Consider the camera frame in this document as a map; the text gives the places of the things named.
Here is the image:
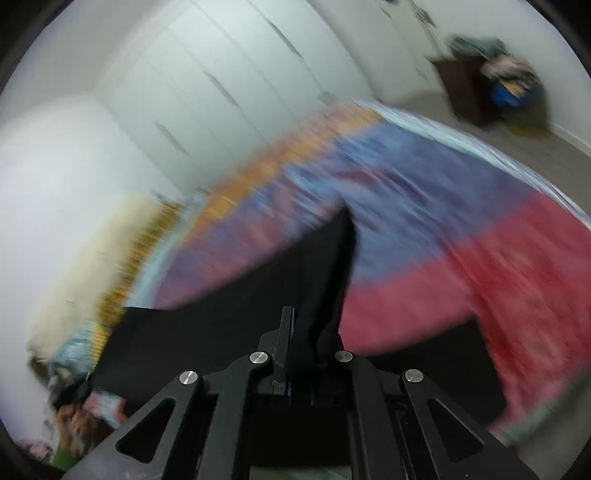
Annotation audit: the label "cream padded headboard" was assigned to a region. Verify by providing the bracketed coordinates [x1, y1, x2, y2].
[28, 194, 155, 361]

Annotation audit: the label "white wardrobe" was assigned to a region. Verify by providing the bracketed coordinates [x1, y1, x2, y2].
[95, 0, 375, 195]

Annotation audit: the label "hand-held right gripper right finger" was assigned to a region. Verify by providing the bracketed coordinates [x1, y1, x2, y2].
[316, 335, 539, 480]

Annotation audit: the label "striped bed sheet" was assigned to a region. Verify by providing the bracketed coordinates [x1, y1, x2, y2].
[383, 104, 591, 222]

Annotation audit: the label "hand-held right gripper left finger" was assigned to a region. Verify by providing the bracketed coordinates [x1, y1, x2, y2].
[62, 306, 295, 480]

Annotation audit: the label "colourful floral blanket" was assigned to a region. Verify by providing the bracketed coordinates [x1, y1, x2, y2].
[134, 99, 591, 448]

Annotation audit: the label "teal patterned pillow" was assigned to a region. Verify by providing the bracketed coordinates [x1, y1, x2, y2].
[51, 330, 100, 374]

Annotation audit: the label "pile of clothes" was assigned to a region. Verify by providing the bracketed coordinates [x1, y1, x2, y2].
[448, 34, 544, 109]

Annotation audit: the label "black pants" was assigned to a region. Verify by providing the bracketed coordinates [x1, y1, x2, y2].
[90, 203, 509, 430]

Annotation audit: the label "dark wooden nightstand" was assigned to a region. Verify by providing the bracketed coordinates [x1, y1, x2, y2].
[429, 55, 502, 126]

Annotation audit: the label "yellow floral quilt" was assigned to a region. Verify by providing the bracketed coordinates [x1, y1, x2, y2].
[95, 200, 185, 356]

